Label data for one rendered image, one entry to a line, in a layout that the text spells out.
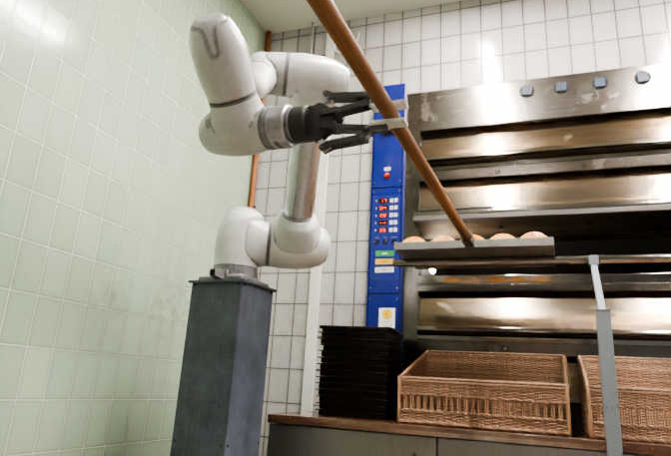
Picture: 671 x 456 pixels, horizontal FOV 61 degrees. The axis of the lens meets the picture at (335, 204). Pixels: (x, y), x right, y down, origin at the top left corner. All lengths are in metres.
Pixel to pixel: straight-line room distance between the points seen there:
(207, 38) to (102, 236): 1.15
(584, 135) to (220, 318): 1.74
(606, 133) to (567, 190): 0.30
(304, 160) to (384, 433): 0.94
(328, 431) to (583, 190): 1.45
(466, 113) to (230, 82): 1.83
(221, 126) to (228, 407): 0.96
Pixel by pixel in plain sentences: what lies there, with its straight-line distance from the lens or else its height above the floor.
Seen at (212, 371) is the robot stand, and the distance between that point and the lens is 1.91.
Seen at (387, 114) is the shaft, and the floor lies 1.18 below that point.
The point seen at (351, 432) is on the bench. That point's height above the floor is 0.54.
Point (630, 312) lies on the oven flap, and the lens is 2.56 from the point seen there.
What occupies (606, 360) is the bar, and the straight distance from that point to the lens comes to 1.92.
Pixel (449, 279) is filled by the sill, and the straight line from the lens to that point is 2.59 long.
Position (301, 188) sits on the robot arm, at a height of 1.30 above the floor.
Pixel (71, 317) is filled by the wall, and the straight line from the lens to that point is 2.07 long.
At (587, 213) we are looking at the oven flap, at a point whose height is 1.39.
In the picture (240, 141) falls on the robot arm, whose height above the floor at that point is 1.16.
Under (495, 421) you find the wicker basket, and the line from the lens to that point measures 2.03.
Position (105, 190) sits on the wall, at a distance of 2.18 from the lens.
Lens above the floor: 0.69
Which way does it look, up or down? 17 degrees up
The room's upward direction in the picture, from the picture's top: 3 degrees clockwise
